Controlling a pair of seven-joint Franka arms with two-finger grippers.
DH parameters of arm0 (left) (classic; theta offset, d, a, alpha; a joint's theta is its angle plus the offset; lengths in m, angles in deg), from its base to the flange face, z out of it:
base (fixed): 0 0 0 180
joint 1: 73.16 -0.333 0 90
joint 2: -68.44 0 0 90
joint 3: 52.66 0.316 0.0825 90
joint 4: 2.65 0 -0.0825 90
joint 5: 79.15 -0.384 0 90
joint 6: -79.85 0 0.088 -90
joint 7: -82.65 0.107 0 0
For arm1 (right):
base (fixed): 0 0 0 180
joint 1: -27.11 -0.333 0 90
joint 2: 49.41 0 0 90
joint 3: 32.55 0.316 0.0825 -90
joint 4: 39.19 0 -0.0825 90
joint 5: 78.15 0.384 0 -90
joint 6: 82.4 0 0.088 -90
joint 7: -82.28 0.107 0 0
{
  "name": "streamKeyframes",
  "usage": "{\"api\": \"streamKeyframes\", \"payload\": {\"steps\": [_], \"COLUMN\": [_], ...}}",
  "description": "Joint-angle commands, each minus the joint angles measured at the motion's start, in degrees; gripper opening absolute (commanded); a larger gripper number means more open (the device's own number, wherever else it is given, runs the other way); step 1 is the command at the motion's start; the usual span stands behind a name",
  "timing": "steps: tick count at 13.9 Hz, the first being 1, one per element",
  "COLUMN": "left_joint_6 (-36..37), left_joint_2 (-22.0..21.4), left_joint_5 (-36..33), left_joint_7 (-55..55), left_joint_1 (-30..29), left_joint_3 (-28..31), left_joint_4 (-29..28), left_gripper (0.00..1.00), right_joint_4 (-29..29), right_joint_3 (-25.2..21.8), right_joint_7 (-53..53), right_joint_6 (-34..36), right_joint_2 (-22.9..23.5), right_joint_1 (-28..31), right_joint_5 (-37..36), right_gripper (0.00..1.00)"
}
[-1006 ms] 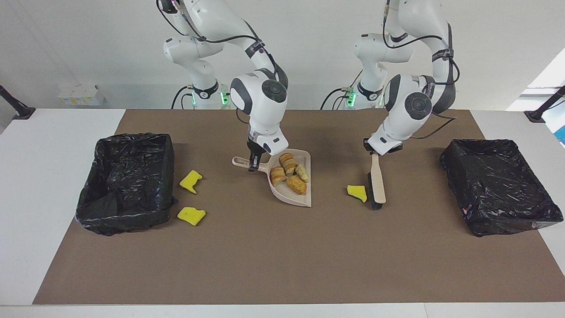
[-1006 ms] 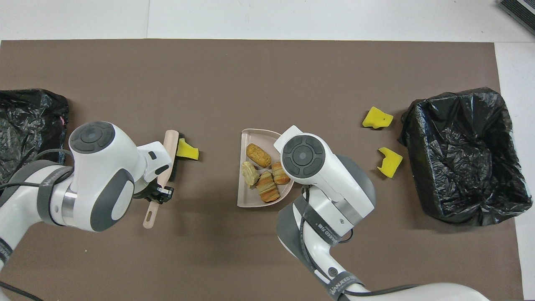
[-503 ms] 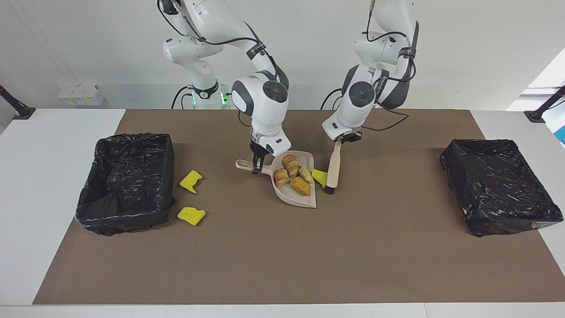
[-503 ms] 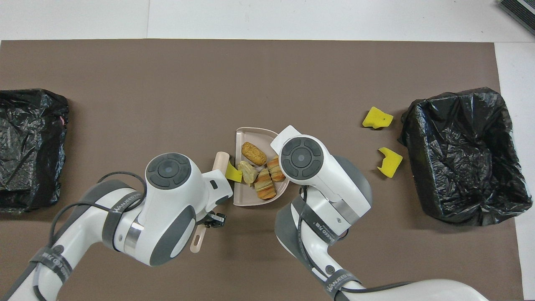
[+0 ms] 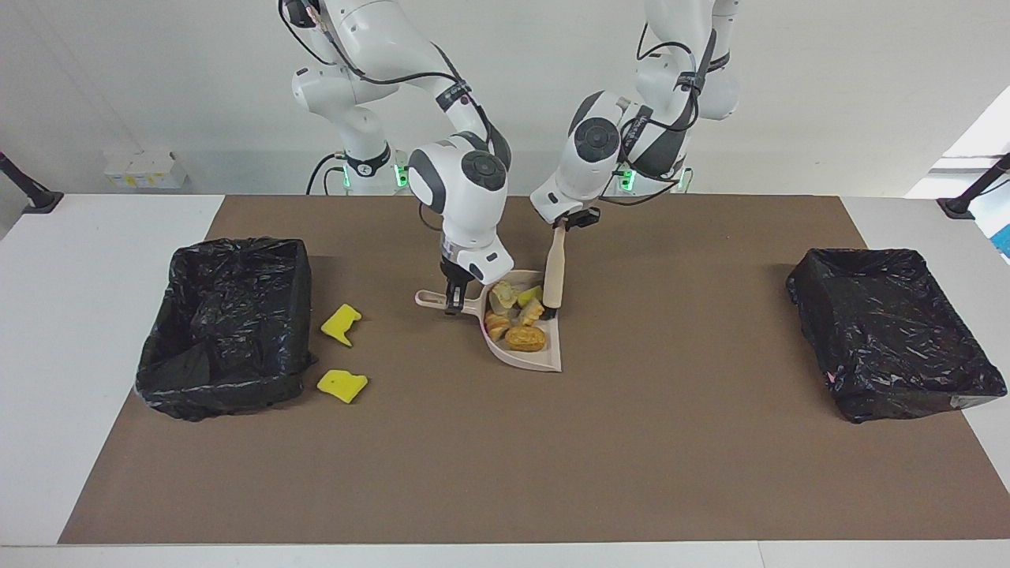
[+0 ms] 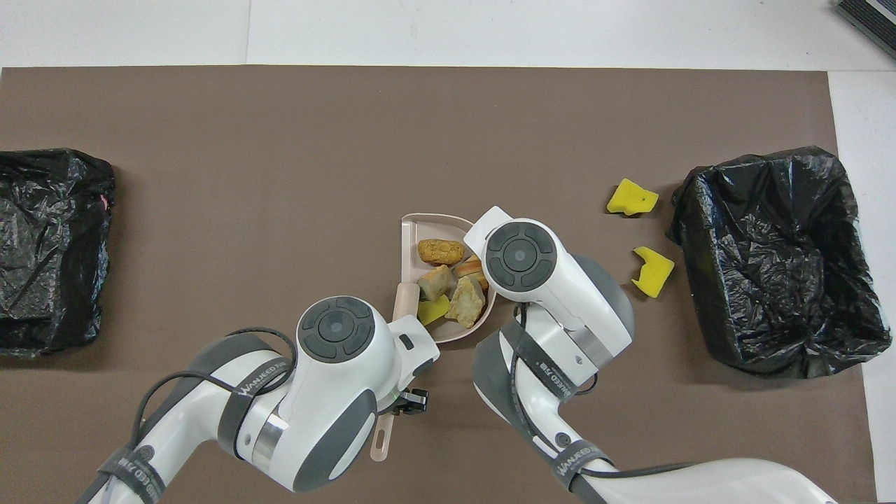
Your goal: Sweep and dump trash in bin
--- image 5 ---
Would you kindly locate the black bag bin pink mark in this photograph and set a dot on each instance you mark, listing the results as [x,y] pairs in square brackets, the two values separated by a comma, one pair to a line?
[892,339]

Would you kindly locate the golden croissant piece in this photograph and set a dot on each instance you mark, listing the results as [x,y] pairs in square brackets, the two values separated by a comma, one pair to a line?
[497,325]
[532,313]

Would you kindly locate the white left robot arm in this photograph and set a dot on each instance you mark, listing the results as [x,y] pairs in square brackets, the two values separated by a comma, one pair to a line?
[600,142]

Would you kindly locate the yellow sponge piece green back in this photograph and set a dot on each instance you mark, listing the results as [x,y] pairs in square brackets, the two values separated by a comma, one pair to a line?
[531,295]

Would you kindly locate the brown table mat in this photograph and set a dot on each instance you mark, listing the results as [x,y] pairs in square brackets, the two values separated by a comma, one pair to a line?
[505,473]

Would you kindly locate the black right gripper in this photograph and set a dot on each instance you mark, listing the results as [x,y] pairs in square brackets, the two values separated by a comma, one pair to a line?
[455,276]

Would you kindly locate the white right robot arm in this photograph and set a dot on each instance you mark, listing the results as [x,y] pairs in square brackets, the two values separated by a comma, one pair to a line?
[465,181]

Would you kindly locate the brown oval bread roll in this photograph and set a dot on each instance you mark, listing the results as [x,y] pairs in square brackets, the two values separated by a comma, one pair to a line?
[525,338]

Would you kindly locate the white cardboard box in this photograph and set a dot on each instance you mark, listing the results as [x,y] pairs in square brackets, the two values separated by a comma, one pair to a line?
[146,170]

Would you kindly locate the blue board edge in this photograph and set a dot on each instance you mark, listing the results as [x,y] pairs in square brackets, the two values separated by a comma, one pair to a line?
[1004,241]

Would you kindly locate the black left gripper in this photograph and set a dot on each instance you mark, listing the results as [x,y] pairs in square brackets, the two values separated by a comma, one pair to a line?
[582,218]

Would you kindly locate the beige hand brush black bristles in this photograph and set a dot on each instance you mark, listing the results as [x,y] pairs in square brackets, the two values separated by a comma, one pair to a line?
[554,268]

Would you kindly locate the black camera stand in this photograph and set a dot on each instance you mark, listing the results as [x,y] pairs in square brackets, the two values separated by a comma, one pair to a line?
[31,193]
[970,193]

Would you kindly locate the beige plastic dustpan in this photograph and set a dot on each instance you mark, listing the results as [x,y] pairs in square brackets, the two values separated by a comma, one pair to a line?
[525,360]

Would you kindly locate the yellow sponge piece dark dot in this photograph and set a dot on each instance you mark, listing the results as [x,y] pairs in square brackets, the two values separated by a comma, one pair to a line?
[342,385]

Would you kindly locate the notched yellow sponge piece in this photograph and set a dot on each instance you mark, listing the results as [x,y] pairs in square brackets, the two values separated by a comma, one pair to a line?
[341,324]

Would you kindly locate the pale lumpy bread piece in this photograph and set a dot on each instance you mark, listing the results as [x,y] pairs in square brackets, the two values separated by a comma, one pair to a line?
[503,295]

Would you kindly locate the black bag lined bin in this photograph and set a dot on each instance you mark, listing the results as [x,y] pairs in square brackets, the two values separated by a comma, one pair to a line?
[221,331]

